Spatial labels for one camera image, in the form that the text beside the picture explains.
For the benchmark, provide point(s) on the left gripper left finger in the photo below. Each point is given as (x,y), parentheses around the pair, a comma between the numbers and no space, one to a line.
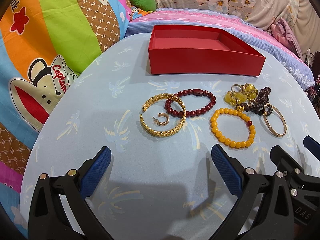
(47,217)

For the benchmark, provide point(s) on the colourful monkey cartoon quilt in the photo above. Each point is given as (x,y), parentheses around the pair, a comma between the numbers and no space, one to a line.
(45,46)

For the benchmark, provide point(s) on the grey floral sheet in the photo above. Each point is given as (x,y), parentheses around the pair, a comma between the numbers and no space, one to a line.
(299,14)

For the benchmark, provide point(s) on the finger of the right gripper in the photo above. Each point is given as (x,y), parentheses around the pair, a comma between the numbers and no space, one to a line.
(312,145)
(284,162)

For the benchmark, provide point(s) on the small dark bead mala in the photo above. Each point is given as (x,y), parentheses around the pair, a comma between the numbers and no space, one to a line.
(262,98)

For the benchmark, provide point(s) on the pink purple folded cloth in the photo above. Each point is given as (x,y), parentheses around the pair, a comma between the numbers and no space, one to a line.
(282,32)

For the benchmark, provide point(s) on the thin gold bangle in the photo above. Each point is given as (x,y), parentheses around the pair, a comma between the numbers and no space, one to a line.
(274,121)

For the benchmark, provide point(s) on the red cardboard box tray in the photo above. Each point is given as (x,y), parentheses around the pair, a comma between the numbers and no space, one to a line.
(187,49)

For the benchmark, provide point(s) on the gold hoop earring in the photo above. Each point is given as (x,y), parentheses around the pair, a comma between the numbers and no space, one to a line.
(162,119)

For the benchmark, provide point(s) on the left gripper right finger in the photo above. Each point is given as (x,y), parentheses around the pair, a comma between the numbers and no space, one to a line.
(263,209)

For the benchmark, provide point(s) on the light blue palm tablecloth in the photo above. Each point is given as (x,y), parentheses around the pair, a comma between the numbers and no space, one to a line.
(160,188)

